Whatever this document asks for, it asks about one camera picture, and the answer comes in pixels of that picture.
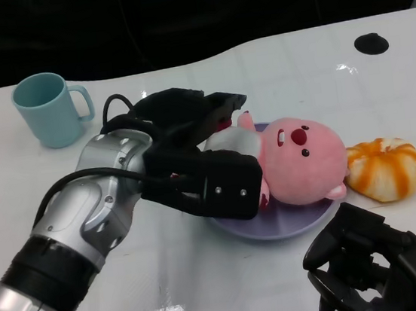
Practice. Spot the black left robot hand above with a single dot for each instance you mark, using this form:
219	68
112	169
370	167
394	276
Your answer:
180	117

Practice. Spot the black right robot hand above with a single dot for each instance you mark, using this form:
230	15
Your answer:
408	271

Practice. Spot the pink plush doll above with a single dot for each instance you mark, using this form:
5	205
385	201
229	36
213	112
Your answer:
303	159

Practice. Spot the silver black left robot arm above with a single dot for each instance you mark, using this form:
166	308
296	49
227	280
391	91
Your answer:
86	212

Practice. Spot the purple plastic plate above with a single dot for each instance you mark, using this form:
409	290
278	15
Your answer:
277	224

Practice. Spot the orange white bun toy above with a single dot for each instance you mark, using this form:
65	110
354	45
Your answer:
384	170

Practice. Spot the teal plastic mug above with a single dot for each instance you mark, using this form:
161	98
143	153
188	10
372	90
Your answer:
48	108

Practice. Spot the black round table grommet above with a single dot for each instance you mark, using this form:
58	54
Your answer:
370	44

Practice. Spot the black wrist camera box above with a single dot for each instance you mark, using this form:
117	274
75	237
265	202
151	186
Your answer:
226	183

